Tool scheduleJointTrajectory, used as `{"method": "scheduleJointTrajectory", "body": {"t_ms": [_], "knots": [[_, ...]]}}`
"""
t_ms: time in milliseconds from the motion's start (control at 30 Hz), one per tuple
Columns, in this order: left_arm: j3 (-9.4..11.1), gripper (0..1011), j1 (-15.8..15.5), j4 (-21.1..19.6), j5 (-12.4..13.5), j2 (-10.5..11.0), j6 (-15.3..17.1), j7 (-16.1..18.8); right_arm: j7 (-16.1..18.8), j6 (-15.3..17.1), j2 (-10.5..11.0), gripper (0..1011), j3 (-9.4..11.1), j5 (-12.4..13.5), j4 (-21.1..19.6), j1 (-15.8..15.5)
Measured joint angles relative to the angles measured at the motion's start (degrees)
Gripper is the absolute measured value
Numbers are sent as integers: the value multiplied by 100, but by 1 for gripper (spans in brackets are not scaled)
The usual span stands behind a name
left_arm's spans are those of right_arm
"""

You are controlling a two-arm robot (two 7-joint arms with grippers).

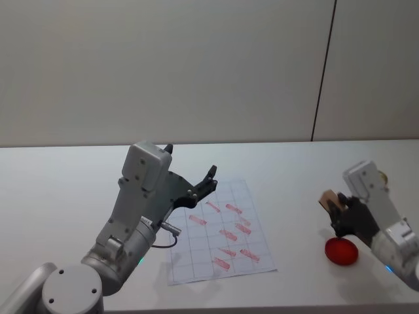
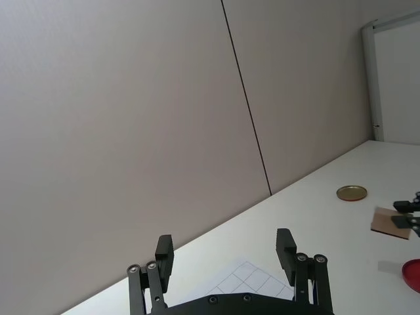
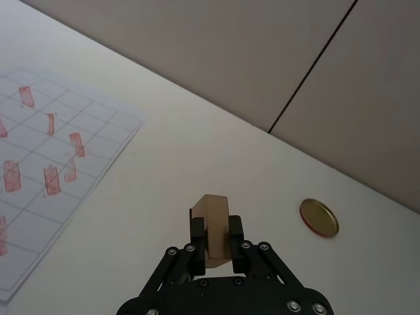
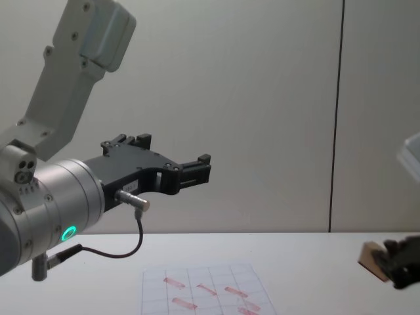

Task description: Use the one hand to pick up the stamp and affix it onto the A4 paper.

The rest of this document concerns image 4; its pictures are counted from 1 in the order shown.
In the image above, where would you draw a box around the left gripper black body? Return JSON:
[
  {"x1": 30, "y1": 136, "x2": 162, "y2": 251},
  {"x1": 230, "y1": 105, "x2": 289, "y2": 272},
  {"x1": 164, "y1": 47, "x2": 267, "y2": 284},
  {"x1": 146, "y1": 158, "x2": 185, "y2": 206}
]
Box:
[{"x1": 83, "y1": 145, "x2": 182, "y2": 213}]

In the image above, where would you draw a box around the wooden stamp block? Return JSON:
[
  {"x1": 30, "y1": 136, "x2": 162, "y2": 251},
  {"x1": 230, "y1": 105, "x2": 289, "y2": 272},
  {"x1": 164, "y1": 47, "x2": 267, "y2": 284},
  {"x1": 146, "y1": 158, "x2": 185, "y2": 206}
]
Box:
[{"x1": 356, "y1": 241, "x2": 392, "y2": 282}]

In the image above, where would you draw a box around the thin dark gripper cable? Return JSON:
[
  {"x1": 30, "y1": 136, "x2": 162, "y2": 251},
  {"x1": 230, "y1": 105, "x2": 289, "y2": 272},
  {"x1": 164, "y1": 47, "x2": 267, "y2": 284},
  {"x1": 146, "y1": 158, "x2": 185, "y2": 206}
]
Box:
[{"x1": 45, "y1": 189, "x2": 152, "y2": 268}]

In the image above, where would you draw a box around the white grid paper sheet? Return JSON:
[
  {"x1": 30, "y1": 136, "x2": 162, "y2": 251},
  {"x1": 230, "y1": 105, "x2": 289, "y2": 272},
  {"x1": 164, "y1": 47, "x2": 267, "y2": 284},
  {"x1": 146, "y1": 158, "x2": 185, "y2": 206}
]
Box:
[{"x1": 137, "y1": 262, "x2": 278, "y2": 315}]

